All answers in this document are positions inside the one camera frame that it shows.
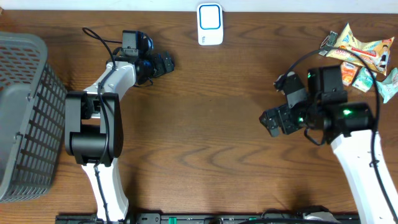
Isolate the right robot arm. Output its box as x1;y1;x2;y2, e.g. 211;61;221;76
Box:
259;66;397;223

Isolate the white barcode scanner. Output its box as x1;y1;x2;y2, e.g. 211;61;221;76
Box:
197;2;224;45

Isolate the orange white tissue pack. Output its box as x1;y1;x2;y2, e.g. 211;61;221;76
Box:
340;62;359;86

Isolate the grey plastic mesh basket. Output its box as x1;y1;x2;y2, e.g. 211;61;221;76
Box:
1;32;67;203

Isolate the teal tissue pack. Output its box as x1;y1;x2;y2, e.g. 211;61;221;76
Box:
352;67;377;93

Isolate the light teal crinkled packet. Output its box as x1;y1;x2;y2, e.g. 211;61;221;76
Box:
376;68;397;104

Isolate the dark green square packet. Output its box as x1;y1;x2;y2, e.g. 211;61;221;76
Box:
319;31;338;56

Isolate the cream snack bag blue trim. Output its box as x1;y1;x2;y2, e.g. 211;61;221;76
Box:
326;23;395;76

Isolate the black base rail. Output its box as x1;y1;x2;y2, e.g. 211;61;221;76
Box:
55;212;361;224

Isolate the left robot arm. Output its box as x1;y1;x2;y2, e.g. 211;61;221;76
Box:
65;30;175;223

